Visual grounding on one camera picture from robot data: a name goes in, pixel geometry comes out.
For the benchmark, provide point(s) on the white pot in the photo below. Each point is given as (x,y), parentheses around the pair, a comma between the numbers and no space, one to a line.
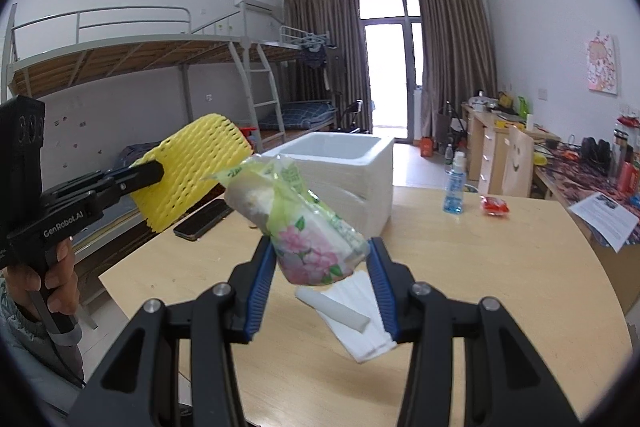
(484,103)

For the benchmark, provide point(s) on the printed table cloth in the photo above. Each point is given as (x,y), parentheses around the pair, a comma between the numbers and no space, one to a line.
(565,179)

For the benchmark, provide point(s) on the person's left hand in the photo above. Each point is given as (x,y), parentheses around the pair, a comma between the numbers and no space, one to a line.
(62,279)

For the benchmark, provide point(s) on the blue spray bottle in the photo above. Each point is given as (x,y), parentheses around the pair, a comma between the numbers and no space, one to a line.
(453,194)

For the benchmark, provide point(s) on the black office chair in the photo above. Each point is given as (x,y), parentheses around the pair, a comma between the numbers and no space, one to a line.
(352,114)

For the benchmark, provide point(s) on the orange container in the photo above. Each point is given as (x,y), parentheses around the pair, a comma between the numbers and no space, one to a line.
(426,147)

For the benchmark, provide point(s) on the printed paper sheet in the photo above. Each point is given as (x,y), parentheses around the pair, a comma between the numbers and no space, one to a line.
(605,219)

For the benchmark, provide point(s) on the white foam box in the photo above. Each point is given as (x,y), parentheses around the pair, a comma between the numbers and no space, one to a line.
(360,187)

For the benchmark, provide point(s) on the short metal bunk bed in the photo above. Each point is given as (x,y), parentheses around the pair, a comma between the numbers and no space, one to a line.
(295,34)

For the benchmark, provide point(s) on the white tissue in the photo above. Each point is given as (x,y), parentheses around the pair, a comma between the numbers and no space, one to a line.
(360,342)

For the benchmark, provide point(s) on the red snack packet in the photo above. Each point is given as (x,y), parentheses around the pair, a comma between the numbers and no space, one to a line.
(495,206)

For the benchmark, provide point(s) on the black folding trolley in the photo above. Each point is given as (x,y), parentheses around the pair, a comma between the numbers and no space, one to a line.
(452,127)

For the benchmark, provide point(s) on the long metal bunk bed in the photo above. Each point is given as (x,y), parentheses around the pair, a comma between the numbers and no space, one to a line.
(125,49)

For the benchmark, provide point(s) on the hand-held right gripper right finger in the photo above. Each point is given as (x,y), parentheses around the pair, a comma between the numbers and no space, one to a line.
(382,297)

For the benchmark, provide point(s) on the wooden smiley face chair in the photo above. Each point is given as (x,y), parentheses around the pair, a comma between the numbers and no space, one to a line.
(517,162)

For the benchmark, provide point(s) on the glass balcony door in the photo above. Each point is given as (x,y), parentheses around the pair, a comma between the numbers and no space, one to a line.
(390,72)

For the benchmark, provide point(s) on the wooden desk with drawers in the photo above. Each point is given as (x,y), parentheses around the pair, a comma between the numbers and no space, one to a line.
(487,147)

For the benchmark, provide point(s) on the clear water bottle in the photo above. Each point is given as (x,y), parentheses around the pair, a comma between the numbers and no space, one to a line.
(621,147)

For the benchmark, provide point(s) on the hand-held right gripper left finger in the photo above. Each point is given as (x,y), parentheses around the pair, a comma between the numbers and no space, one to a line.
(260,302)

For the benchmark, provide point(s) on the blue plaid bedding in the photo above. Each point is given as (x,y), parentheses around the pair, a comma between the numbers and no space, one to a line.
(300,113)

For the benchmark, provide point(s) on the pink wall poster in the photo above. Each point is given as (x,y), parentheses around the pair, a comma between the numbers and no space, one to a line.
(601,66)

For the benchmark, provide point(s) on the yellow foam net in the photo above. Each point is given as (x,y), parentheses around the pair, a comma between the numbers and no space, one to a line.
(200,157)

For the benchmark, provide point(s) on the blue quilt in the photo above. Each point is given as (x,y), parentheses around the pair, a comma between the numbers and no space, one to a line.
(135,153)

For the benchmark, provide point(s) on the floral tissue pack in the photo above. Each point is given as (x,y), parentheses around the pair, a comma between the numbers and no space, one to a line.
(310,247)

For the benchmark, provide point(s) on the black smartphone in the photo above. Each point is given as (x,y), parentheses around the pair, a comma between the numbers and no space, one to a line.
(200,222)

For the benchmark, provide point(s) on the yellow bowl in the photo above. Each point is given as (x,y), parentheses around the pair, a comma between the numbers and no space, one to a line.
(541,158)

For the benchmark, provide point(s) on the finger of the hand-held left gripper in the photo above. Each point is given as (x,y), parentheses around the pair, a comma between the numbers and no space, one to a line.
(145,177)

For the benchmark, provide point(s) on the white foam stick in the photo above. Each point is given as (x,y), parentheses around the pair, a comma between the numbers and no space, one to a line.
(330,307)

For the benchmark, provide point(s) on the person's left forearm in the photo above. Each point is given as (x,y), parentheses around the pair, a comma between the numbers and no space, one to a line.
(25,357)

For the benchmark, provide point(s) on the brown curtain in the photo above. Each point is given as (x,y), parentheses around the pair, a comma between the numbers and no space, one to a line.
(325,22)
(455,57)

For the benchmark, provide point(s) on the row of toiletry bottles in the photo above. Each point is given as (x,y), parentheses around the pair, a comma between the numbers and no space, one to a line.
(631,179)

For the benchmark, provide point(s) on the green bag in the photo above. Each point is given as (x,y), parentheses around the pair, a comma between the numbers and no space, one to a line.
(524,107)

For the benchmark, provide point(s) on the white metal ladder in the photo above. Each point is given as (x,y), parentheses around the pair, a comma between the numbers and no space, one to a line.
(265,102)

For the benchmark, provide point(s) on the dark hanging clothes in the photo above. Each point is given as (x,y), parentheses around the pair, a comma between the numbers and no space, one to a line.
(315,56)

